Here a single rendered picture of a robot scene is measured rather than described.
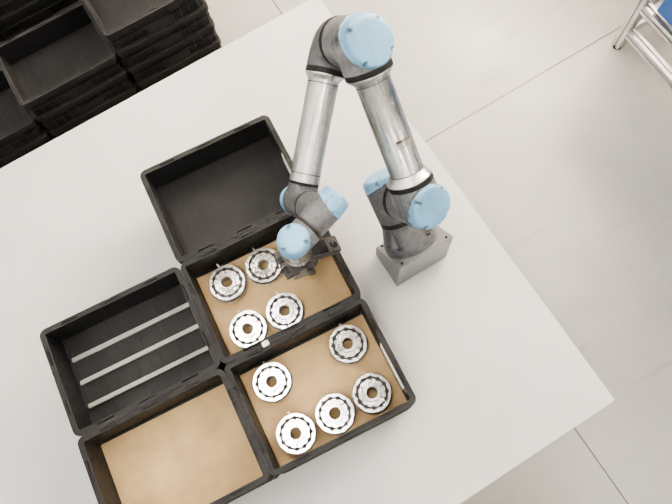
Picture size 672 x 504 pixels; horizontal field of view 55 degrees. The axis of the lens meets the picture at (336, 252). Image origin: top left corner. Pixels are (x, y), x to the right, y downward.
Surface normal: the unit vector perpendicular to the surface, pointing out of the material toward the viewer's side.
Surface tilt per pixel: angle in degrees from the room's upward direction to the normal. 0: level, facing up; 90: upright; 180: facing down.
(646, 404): 0
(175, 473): 0
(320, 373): 0
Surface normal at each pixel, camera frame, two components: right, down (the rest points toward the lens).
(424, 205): 0.51, 0.35
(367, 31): 0.40, 0.13
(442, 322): -0.05, -0.29
